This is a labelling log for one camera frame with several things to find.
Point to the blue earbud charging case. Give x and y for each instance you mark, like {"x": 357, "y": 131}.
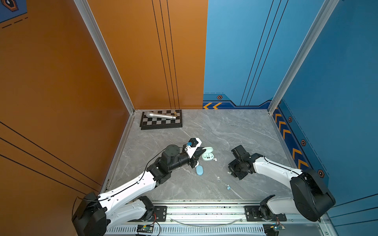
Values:
{"x": 199, "y": 170}

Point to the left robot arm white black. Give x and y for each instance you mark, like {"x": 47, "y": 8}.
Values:
{"x": 97, "y": 213}

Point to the silver microphone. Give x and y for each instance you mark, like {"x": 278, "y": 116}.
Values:
{"x": 161, "y": 116}

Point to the right aluminium corner post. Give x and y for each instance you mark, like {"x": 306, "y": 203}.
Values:
{"x": 311, "y": 37}

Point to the aluminium corner post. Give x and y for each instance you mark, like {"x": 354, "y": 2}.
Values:
{"x": 311, "y": 37}
{"x": 97, "y": 37}

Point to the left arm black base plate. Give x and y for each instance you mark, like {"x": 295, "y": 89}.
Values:
{"x": 157, "y": 213}

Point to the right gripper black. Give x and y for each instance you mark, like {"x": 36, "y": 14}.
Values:
{"x": 230, "y": 166}

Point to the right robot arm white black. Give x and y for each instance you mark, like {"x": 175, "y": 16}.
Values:
{"x": 310, "y": 195}

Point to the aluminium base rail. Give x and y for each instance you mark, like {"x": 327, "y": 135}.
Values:
{"x": 221, "y": 218}

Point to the right green circuit board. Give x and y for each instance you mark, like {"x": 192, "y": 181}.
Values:
{"x": 273, "y": 229}

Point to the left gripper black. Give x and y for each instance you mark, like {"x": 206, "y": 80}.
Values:
{"x": 193, "y": 160}

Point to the green circuit board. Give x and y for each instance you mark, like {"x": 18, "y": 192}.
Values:
{"x": 273, "y": 229}
{"x": 144, "y": 230}

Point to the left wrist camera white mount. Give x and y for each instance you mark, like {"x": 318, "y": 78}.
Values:
{"x": 191, "y": 146}

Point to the mint green earbud charging case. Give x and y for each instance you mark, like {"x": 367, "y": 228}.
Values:
{"x": 208, "y": 154}

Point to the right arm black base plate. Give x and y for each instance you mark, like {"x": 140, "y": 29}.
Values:
{"x": 251, "y": 213}

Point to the black white chessboard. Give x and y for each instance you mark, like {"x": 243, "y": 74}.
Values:
{"x": 157, "y": 123}

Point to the left aluminium corner post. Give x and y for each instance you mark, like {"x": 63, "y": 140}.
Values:
{"x": 97, "y": 37}

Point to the left green circuit board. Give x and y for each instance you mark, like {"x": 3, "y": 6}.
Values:
{"x": 144, "y": 230}

